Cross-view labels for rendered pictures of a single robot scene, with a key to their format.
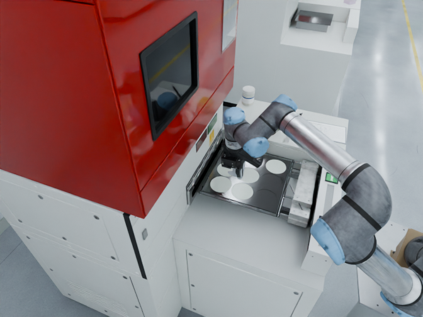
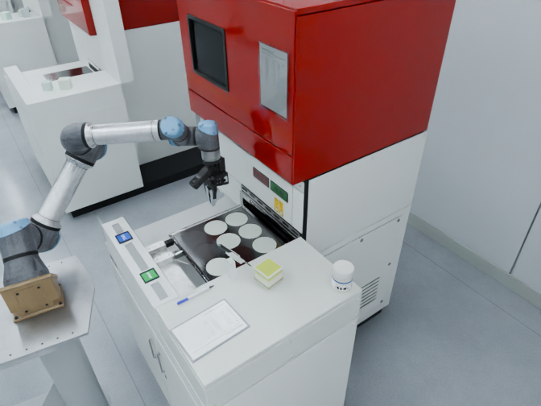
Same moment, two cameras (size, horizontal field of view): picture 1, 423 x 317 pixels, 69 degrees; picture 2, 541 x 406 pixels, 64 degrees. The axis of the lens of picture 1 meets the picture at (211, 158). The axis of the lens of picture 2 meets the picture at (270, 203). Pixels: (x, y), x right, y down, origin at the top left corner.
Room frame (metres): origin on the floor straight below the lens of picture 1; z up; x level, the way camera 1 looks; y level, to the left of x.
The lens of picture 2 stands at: (1.94, -1.21, 2.10)
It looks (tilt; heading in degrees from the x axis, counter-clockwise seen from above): 36 degrees down; 124
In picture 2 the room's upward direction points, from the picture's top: 1 degrees counter-clockwise
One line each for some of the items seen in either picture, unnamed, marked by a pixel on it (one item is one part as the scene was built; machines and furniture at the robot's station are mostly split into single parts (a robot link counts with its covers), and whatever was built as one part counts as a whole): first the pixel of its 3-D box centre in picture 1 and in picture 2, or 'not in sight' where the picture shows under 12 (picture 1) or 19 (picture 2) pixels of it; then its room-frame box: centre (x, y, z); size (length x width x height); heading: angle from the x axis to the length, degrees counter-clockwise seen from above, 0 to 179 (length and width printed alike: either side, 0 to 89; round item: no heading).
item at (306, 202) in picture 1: (302, 200); (163, 259); (0.87, -0.41, 0.89); 0.08 x 0.03 x 0.03; 69
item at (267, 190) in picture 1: (248, 175); (228, 241); (1.02, -0.18, 0.90); 0.34 x 0.34 x 0.01; 69
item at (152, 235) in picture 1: (187, 172); (247, 178); (0.92, 0.10, 1.02); 0.82 x 0.03 x 0.40; 159
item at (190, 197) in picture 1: (206, 166); (267, 221); (1.08, 0.02, 0.89); 0.44 x 0.02 x 0.10; 159
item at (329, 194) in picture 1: (324, 209); (139, 270); (0.83, -0.50, 0.89); 0.55 x 0.09 x 0.14; 159
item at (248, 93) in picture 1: (248, 95); (342, 276); (1.55, -0.21, 1.01); 0.07 x 0.07 x 0.10
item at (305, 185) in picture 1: (303, 192); (173, 275); (0.94, -0.43, 0.87); 0.36 x 0.08 x 0.03; 159
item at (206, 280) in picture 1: (261, 228); (225, 339); (1.05, -0.31, 0.41); 0.97 x 0.64 x 0.82; 159
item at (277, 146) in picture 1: (284, 134); (261, 312); (1.34, -0.41, 0.89); 0.62 x 0.35 x 0.14; 69
